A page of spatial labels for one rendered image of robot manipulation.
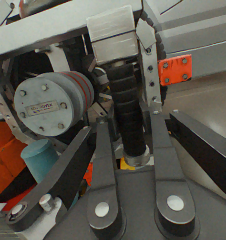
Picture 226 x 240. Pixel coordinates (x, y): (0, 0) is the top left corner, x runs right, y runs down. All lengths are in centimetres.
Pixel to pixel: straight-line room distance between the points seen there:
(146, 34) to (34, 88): 29
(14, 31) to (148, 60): 29
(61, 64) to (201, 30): 71
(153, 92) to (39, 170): 40
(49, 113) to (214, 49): 85
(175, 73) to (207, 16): 53
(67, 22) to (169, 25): 67
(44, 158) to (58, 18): 33
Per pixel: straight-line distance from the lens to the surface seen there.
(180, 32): 83
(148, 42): 38
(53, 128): 30
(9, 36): 24
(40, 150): 40
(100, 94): 50
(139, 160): 20
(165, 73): 39
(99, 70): 83
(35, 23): 22
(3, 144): 81
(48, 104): 28
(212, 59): 91
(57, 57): 42
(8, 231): 108
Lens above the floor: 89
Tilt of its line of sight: 22 degrees down
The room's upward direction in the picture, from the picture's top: 14 degrees counter-clockwise
